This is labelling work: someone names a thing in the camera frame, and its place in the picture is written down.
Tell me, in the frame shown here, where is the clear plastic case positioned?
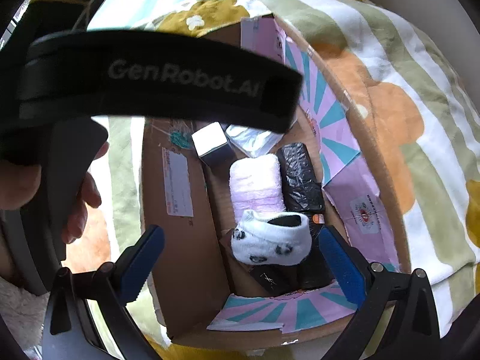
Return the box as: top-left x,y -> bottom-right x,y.
225,124 -> 284,158

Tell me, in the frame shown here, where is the white panda sock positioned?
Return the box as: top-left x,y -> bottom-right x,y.
230,210 -> 312,267

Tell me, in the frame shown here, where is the pink towel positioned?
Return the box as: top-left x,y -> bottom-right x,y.
229,154 -> 286,223

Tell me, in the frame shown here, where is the person's left hand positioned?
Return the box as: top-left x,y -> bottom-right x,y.
0,140 -> 111,246

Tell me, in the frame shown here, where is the pink cardboard box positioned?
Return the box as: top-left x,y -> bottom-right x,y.
141,14 -> 425,350

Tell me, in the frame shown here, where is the small silver blue box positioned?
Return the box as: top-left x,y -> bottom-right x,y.
191,122 -> 235,167

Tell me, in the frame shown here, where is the floral striped green blanket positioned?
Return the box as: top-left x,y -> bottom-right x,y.
59,0 -> 480,360

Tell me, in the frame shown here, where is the black mascara tube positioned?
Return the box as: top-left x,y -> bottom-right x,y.
277,142 -> 326,225

